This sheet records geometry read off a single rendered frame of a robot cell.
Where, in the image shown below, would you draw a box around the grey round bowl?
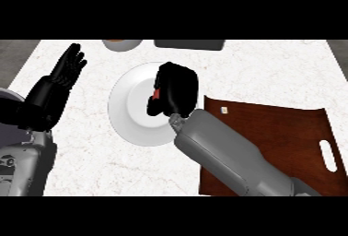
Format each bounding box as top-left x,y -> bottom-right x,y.
100,40 -> 144,53

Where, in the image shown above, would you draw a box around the brown wooden tray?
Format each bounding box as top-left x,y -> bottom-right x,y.
197,95 -> 348,197

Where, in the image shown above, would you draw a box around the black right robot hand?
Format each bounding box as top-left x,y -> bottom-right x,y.
145,61 -> 200,119

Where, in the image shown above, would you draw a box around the white round plate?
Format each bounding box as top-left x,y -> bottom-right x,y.
107,61 -> 200,148

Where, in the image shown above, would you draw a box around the dark grey rectangular object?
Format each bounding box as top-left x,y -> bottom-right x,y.
151,40 -> 226,52

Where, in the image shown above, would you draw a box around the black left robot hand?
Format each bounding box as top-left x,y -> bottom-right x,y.
0,42 -> 88,133

